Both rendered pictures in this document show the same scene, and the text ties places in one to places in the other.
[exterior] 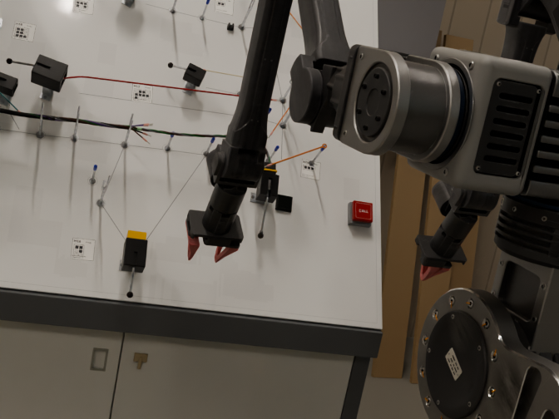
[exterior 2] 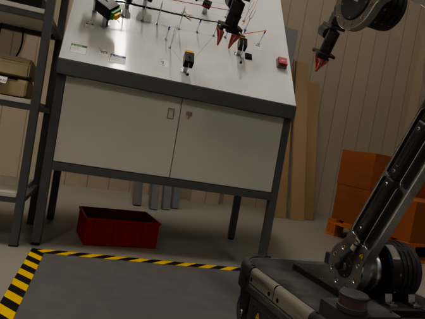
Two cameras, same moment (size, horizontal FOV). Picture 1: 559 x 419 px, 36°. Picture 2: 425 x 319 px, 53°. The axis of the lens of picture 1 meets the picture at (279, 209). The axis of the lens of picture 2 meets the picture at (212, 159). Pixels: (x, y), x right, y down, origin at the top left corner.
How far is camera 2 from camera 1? 0.96 m
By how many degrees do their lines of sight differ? 10
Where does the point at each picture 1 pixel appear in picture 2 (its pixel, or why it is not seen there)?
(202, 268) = (215, 75)
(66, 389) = (155, 127)
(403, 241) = not seen: hidden behind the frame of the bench
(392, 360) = (281, 209)
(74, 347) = (159, 107)
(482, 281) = (318, 183)
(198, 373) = (214, 124)
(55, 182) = (150, 38)
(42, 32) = not seen: outside the picture
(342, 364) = (278, 125)
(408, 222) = not seen: hidden behind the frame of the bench
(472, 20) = (306, 58)
